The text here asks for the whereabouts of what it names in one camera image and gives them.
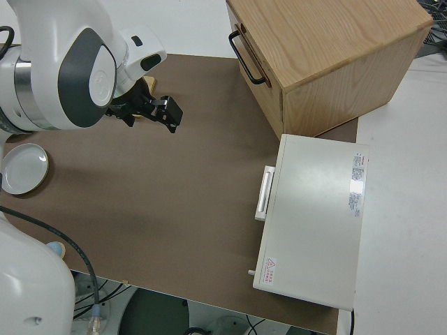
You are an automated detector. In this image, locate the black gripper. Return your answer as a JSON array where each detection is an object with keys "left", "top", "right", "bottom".
[{"left": 103, "top": 77, "right": 184, "bottom": 135}]

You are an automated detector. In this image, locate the gray plate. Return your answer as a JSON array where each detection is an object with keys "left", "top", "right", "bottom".
[{"left": 1, "top": 142, "right": 50, "bottom": 195}]

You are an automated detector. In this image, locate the brown table mat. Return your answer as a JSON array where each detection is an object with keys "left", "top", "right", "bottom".
[{"left": 0, "top": 54, "right": 360, "bottom": 335}]

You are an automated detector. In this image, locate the blue call bell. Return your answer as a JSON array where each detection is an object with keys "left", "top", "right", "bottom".
[{"left": 46, "top": 241, "right": 68, "bottom": 260}]

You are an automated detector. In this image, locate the white toaster oven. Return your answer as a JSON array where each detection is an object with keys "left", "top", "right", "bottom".
[{"left": 247, "top": 133, "right": 371, "bottom": 312}]

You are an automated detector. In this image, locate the light wooden box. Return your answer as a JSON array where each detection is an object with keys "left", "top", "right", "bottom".
[{"left": 226, "top": 0, "right": 435, "bottom": 138}]

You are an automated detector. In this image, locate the black box handle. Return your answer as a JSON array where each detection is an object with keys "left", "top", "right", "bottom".
[{"left": 228, "top": 30, "right": 268, "bottom": 86}]

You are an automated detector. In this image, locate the toaster oven door handle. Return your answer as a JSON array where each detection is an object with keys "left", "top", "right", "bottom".
[{"left": 254, "top": 165, "right": 277, "bottom": 222}]

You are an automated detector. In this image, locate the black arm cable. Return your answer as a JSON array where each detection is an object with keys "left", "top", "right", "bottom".
[{"left": 0, "top": 205, "right": 103, "bottom": 334}]

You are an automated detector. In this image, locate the dark round robot pedestal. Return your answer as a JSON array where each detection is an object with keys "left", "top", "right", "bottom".
[{"left": 119, "top": 287, "right": 191, "bottom": 335}]

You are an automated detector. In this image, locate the black cable bundle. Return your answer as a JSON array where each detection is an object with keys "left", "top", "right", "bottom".
[{"left": 423, "top": 0, "right": 447, "bottom": 61}]

